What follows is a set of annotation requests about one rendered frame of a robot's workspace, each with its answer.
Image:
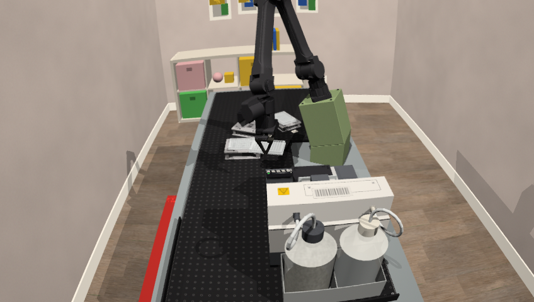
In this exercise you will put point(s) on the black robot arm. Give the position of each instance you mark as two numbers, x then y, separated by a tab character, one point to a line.
262	80

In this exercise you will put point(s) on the black perforated breadboard table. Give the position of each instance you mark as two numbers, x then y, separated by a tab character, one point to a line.
222	251

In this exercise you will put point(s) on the white plastic bottle with black cap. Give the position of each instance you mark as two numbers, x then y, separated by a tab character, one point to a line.
308	266

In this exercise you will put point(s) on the grey two-compartment bottle holder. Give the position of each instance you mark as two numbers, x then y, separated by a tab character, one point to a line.
335	294

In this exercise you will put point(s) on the white flexible hose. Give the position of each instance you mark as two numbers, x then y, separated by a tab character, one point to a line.
294	236

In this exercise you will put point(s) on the white well plate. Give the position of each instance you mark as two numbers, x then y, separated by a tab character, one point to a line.
276	148
240	143
287	119

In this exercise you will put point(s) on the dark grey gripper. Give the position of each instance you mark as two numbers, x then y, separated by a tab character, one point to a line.
271	125

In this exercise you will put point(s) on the white plastic bottle with beige cap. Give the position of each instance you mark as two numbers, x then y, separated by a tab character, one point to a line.
360	254

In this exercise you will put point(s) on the grey curved hose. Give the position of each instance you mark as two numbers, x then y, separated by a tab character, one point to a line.
382	227

